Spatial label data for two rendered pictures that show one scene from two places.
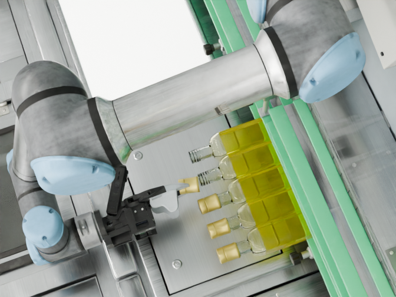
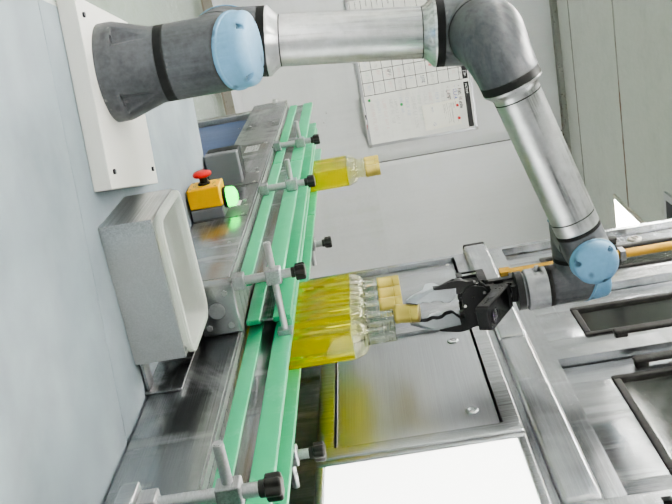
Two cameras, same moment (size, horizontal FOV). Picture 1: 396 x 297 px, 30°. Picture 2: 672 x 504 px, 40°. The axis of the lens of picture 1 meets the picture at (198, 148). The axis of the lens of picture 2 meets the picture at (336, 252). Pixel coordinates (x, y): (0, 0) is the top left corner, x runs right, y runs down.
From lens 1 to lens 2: 220 cm
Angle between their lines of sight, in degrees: 90
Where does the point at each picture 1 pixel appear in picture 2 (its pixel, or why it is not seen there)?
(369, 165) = (215, 243)
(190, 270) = (439, 337)
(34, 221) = not seen: hidden behind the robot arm
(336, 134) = (228, 255)
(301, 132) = (260, 267)
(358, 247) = (266, 224)
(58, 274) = (599, 347)
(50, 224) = not seen: hidden behind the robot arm
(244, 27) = (253, 397)
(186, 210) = (426, 372)
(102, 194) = (530, 384)
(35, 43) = not seen: outside the picture
